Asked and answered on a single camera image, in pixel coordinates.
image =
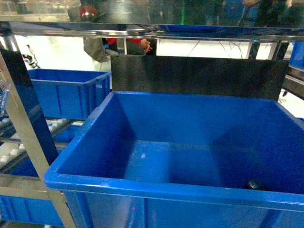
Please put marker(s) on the red emergency stop button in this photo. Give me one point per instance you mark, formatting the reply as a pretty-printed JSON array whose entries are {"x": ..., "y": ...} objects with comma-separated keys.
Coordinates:
[{"x": 255, "y": 185}]

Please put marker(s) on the large blue bin front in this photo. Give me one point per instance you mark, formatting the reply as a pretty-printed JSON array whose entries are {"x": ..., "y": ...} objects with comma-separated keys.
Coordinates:
[{"x": 153, "y": 160}]

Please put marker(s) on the black back panel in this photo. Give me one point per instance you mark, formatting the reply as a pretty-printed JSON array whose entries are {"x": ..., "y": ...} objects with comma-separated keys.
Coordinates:
[{"x": 199, "y": 75}]

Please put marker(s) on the blue bin left rear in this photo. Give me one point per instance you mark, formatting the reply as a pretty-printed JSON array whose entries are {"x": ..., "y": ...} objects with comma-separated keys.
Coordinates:
[{"x": 70, "y": 94}]

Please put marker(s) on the blue bin lower left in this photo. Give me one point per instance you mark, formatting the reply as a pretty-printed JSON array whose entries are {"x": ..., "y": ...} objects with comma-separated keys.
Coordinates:
[{"x": 33, "y": 211}]

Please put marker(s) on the steel shelf upright post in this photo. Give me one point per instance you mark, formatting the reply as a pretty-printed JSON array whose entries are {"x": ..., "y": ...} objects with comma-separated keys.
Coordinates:
[{"x": 28, "y": 120}]

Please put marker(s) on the upper steel shelf rail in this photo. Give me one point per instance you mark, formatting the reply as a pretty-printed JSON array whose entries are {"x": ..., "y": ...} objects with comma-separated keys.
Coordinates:
[{"x": 273, "y": 20}]

